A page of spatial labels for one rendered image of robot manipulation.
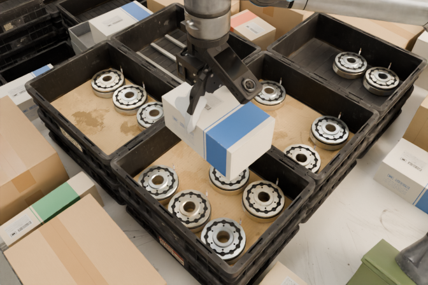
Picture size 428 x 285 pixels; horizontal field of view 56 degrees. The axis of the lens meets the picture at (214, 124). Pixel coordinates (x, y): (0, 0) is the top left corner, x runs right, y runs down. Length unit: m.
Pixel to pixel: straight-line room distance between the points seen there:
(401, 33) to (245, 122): 0.94
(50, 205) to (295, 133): 0.68
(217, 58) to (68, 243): 0.55
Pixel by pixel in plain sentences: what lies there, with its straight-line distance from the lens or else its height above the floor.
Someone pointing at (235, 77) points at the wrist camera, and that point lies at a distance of 0.67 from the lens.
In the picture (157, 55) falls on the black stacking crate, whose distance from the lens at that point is 1.41.
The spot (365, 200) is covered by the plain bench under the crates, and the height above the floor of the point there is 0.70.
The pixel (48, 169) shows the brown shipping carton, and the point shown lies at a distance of 1.17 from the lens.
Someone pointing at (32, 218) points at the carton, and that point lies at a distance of 1.09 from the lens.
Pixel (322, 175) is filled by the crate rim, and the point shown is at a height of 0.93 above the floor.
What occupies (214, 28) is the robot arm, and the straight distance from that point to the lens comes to 0.64.
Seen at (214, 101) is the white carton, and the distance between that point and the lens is 0.80.
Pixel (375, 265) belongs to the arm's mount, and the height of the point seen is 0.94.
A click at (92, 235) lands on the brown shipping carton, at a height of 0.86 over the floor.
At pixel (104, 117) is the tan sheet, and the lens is 1.23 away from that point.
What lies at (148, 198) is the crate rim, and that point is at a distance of 0.91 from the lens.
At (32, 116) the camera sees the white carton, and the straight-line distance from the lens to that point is 1.47.
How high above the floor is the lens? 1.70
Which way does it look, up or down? 49 degrees down
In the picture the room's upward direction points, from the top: straight up
